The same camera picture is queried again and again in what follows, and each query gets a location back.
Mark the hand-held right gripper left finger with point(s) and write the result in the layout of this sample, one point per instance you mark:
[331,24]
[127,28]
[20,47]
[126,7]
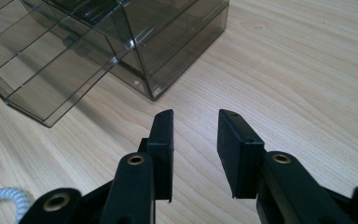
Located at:
[162,161]

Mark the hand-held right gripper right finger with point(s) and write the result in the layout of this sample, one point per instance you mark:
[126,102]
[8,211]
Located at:
[234,155]

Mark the smoked clear plastic drawer cabinet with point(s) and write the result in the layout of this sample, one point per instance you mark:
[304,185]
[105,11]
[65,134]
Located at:
[155,37]

